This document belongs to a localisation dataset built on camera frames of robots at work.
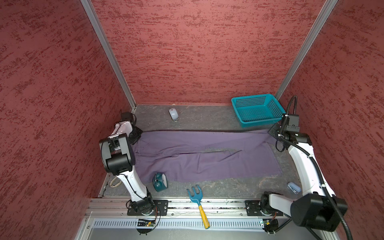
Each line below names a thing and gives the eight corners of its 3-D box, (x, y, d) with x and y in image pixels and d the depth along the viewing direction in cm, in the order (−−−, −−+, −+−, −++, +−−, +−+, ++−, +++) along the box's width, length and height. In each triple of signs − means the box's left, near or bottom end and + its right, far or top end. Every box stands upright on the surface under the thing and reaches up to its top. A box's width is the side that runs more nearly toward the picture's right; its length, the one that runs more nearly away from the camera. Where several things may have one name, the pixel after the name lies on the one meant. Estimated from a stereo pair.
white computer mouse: (172, 123, 112) (171, 115, 105) (169, 116, 116) (168, 109, 109) (179, 120, 113) (178, 113, 107) (175, 114, 117) (174, 107, 111)
